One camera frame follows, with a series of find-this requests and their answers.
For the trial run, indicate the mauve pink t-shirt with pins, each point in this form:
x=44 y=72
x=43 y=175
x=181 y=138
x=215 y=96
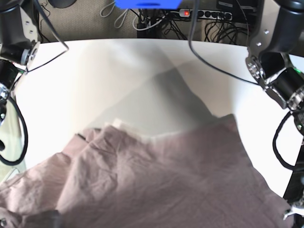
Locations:
x=106 y=178

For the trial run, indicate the blue box at top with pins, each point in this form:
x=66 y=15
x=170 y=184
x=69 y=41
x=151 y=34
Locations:
x=148 y=4

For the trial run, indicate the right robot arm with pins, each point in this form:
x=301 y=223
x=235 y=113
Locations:
x=18 y=48

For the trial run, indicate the black power strip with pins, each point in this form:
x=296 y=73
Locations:
x=207 y=14

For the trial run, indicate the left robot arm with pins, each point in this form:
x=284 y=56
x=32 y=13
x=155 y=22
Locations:
x=278 y=28

